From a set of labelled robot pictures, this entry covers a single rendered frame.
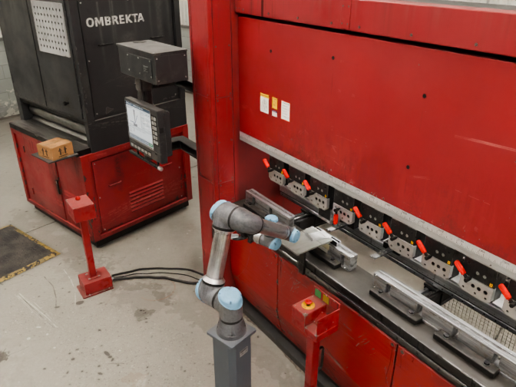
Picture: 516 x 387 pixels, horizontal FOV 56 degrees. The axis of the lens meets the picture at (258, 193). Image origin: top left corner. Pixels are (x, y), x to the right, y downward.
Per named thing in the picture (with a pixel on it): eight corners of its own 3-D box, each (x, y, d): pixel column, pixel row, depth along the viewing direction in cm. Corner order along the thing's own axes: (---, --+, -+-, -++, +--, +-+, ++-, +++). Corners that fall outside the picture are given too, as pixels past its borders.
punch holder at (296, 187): (287, 190, 301) (288, 164, 294) (298, 186, 305) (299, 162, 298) (303, 198, 290) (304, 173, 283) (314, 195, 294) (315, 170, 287)
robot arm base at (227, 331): (232, 345, 237) (231, 329, 232) (210, 331, 245) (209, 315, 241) (253, 329, 247) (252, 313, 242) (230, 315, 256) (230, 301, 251)
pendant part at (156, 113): (129, 146, 351) (124, 97, 335) (144, 142, 358) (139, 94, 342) (160, 164, 320) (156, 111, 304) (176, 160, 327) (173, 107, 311)
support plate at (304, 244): (277, 241, 282) (277, 239, 281) (312, 228, 295) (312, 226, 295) (296, 256, 268) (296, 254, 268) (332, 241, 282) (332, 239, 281)
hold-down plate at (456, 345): (432, 338, 227) (433, 332, 226) (439, 333, 230) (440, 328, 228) (491, 379, 205) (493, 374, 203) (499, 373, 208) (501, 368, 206)
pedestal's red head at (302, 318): (291, 322, 268) (292, 296, 260) (312, 311, 277) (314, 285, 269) (315, 343, 254) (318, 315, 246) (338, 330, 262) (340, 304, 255)
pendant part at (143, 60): (129, 160, 364) (114, 42, 327) (159, 152, 378) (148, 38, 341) (164, 182, 329) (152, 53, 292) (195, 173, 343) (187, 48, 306)
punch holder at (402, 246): (387, 246, 242) (391, 217, 235) (398, 241, 246) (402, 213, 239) (411, 260, 231) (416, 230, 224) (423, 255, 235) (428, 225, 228)
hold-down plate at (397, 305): (368, 293, 256) (369, 289, 255) (375, 290, 259) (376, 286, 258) (415, 325, 234) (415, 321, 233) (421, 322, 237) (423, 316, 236)
